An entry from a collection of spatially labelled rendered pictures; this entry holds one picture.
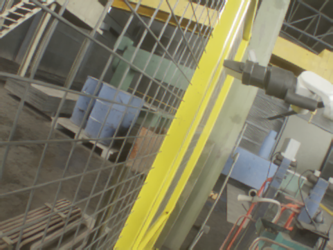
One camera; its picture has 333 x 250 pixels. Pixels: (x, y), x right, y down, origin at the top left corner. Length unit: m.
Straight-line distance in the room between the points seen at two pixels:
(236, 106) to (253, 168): 4.58
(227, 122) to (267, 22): 0.94
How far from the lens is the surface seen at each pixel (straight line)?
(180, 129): 0.76
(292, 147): 10.48
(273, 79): 0.76
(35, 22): 14.58
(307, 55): 13.37
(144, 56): 11.03
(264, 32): 2.34
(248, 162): 6.63
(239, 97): 2.18
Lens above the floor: 1.13
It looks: 3 degrees down
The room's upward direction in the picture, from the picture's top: 24 degrees clockwise
